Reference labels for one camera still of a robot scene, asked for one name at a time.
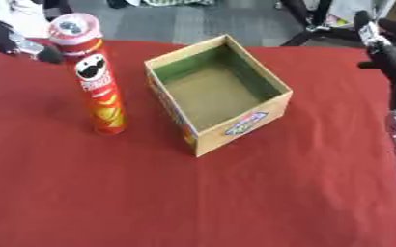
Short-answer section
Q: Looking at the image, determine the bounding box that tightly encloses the tall red chips can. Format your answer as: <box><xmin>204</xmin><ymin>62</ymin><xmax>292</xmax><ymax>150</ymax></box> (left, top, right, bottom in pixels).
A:
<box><xmin>47</xmin><ymin>12</ymin><xmax>129</xmax><ymax>136</ymax></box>

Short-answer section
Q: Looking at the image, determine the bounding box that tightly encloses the white bag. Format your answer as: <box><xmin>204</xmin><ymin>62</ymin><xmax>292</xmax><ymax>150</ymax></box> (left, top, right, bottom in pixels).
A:
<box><xmin>0</xmin><ymin>0</ymin><xmax>53</xmax><ymax>39</ymax></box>

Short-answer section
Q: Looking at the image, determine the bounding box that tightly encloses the black chair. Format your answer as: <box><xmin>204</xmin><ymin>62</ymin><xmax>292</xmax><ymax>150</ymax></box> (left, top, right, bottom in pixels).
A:
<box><xmin>277</xmin><ymin>0</ymin><xmax>381</xmax><ymax>48</ymax></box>

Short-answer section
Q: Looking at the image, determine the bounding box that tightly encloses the tan cardboard box green inside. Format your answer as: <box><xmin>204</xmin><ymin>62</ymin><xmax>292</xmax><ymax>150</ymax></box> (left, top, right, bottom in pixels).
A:
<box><xmin>142</xmin><ymin>33</ymin><xmax>295</xmax><ymax>158</ymax></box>

